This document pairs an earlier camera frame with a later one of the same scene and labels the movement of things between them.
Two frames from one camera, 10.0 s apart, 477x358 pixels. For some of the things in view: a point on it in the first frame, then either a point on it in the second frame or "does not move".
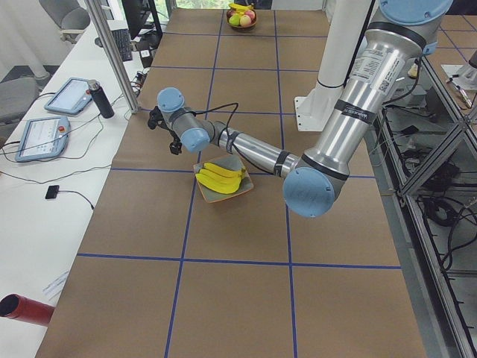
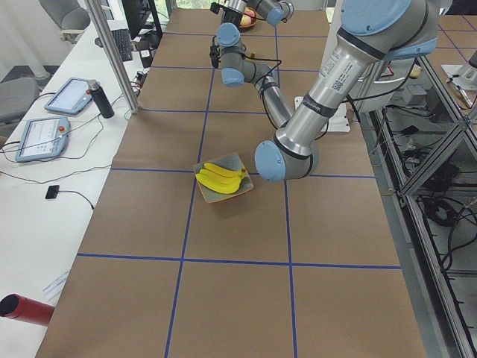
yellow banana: x=221 y=186 does not move
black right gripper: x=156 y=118 to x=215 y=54
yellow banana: x=233 y=172 does not move
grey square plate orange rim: x=231 y=162 does not move
